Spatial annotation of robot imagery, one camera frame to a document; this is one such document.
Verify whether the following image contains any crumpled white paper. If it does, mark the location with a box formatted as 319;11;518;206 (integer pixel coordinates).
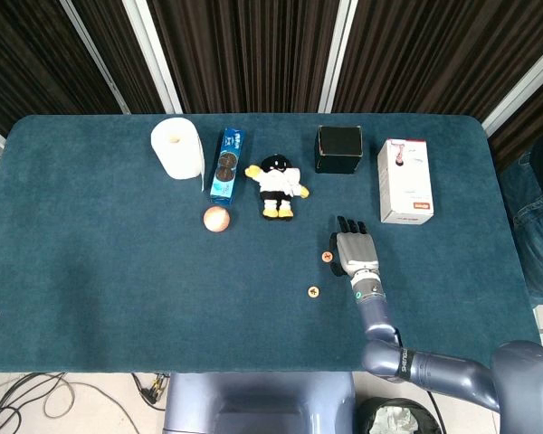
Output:
369;405;421;434

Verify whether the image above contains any white partition post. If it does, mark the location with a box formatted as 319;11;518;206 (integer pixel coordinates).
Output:
319;0;358;114
58;0;132;115
121;0;185;115
481;40;543;137

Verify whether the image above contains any black white penguin plush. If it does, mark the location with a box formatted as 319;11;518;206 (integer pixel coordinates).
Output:
243;154;310;222

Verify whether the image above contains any black floor cable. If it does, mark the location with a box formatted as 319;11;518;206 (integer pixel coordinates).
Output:
0;373;67;434

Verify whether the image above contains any person in blue jeans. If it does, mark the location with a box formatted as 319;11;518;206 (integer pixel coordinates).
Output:
497;130;543;308

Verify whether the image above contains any orange wooden ball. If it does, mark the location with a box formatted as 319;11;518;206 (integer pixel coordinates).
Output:
203;205;232;233

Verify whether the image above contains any grey floor cable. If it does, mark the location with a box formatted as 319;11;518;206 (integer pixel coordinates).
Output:
0;373;141;434

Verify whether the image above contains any blue Oreo cookie box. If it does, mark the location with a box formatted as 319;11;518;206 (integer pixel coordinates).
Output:
208;127;247;203

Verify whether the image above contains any black trash bin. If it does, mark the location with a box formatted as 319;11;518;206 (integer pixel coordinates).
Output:
356;396;443;434

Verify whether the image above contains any teal table cloth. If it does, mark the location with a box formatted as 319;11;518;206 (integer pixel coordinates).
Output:
0;112;543;374

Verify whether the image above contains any white toilet paper roll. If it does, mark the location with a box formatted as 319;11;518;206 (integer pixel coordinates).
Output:
150;117;206;193

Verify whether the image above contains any blue robot torso base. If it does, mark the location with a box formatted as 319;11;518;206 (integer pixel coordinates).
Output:
162;371;357;434

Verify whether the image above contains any black open cardboard box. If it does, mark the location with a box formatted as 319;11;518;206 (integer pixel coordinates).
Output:
315;125;364;175

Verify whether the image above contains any black power plug cable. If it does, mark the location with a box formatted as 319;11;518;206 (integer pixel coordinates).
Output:
132;373;169;411

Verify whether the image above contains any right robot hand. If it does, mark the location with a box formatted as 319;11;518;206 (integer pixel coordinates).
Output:
328;215;381;278

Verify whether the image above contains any white product carton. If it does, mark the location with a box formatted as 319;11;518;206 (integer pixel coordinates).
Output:
376;137;435;225

